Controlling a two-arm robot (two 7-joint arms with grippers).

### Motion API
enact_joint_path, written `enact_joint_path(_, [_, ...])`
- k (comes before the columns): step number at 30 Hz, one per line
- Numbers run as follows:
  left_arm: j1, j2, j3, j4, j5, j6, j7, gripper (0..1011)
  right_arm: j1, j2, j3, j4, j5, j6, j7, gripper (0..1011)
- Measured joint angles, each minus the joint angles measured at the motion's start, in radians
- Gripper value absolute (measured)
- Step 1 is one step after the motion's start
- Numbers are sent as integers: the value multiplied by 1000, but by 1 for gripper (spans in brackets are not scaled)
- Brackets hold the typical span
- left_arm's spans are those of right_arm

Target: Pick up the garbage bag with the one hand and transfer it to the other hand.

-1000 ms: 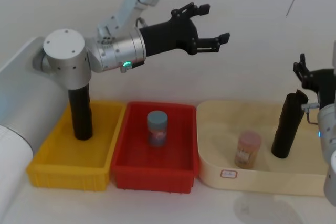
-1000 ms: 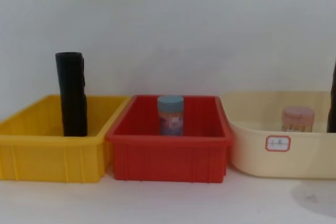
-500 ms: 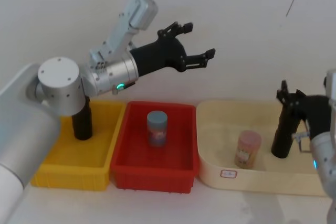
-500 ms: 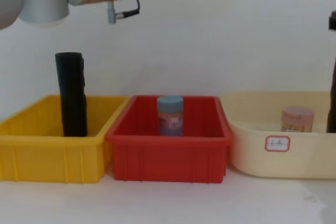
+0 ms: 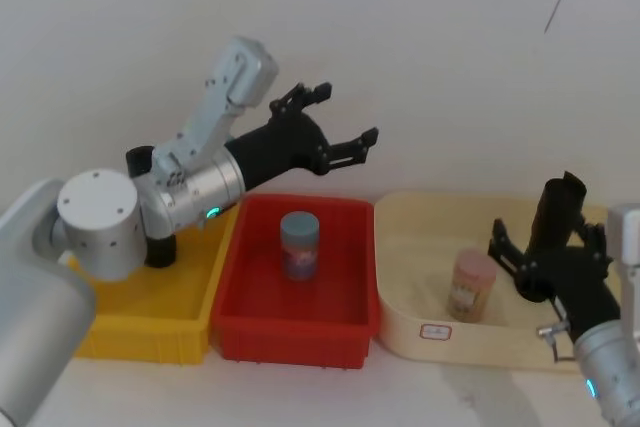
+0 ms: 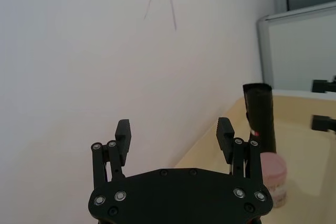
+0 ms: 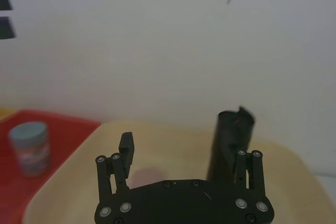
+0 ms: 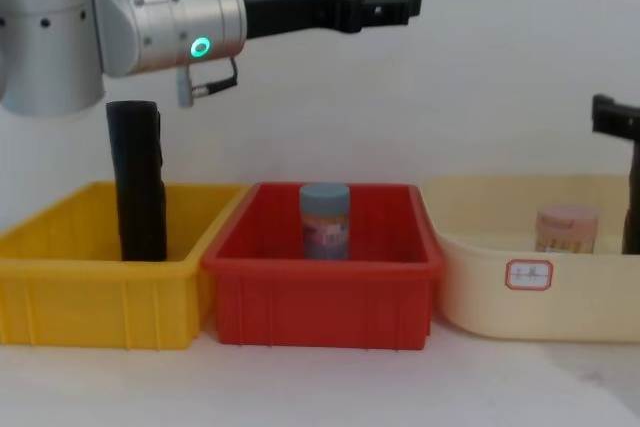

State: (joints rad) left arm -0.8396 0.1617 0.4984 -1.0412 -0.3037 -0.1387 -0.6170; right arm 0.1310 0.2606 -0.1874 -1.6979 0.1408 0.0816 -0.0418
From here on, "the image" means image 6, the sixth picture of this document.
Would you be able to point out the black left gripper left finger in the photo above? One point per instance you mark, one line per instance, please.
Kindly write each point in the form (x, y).
(122, 140)

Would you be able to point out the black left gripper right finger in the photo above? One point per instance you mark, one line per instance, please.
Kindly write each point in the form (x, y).
(224, 140)

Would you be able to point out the black rolled cylinder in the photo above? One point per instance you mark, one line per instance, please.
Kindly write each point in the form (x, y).
(260, 119)

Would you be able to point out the pink plastic cup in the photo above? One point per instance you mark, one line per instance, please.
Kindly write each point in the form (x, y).
(274, 175)

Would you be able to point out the white panel with grey frame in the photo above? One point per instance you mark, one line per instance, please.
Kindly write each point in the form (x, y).
(296, 51)

